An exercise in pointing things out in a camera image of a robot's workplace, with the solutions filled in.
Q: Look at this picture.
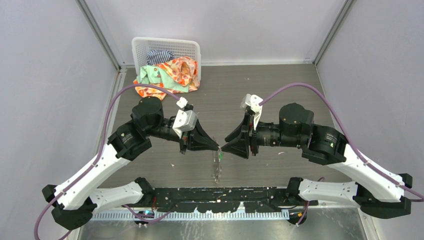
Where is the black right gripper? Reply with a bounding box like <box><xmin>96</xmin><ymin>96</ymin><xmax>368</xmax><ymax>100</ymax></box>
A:
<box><xmin>221</xmin><ymin>110</ymin><xmax>302</xmax><ymax>158</ymax></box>

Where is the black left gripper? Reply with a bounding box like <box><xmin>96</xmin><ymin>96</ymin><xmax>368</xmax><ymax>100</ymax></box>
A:
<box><xmin>146</xmin><ymin>118</ymin><xmax>220</xmax><ymax>155</ymax></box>

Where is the green key tag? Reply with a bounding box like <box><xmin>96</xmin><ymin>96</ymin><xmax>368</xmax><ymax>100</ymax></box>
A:
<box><xmin>217</xmin><ymin>151</ymin><xmax>224</xmax><ymax>163</ymax></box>

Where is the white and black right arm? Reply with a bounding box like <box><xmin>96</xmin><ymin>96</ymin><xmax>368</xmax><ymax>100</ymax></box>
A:
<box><xmin>222</xmin><ymin>103</ymin><xmax>413</xmax><ymax>219</ymax></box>

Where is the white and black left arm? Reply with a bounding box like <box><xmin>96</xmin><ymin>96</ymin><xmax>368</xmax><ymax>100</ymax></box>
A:
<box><xmin>42</xmin><ymin>97</ymin><xmax>219</xmax><ymax>230</ymax></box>

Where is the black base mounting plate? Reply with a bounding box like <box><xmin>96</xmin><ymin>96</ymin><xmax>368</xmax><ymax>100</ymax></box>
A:
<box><xmin>137</xmin><ymin>186</ymin><xmax>306</xmax><ymax>214</ymax></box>

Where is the orange floral cloth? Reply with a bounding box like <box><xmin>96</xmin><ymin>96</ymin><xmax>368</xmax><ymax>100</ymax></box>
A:
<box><xmin>133</xmin><ymin>56</ymin><xmax>200</xmax><ymax>94</ymax></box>

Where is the mint green cloth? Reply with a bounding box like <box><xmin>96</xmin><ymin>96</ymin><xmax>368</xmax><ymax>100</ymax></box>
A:
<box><xmin>135</xmin><ymin>65</ymin><xmax>189</xmax><ymax>93</ymax></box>

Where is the blue striped cloth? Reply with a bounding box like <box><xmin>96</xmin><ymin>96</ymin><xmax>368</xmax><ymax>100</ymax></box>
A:
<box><xmin>146</xmin><ymin>49</ymin><xmax>175</xmax><ymax>66</ymax></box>

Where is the white plastic laundry basket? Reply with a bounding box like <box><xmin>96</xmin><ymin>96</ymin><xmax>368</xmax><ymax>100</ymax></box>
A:
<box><xmin>131</xmin><ymin>37</ymin><xmax>202</xmax><ymax>81</ymax></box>

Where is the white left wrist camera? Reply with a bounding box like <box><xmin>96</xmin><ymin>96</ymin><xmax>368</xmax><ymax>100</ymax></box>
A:
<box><xmin>172</xmin><ymin>110</ymin><xmax>198</xmax><ymax>138</ymax></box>

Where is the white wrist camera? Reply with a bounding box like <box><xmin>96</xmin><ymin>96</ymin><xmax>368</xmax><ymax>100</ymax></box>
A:
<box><xmin>240</xmin><ymin>93</ymin><xmax>263</xmax><ymax>130</ymax></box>
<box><xmin>172</xmin><ymin>110</ymin><xmax>198</xmax><ymax>138</ymax></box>

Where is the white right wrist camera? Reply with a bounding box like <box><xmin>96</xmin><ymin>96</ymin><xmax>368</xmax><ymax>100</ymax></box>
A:
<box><xmin>240</xmin><ymin>93</ymin><xmax>263</xmax><ymax>130</ymax></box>

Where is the perforated cable duct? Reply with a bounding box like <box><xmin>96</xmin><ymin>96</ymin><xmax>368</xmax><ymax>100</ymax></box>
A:
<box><xmin>91</xmin><ymin>209</ymin><xmax>290</xmax><ymax>221</ymax></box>

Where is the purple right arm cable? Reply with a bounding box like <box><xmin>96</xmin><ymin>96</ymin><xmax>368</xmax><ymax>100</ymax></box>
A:
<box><xmin>258</xmin><ymin>82</ymin><xmax>424</xmax><ymax>203</ymax></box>

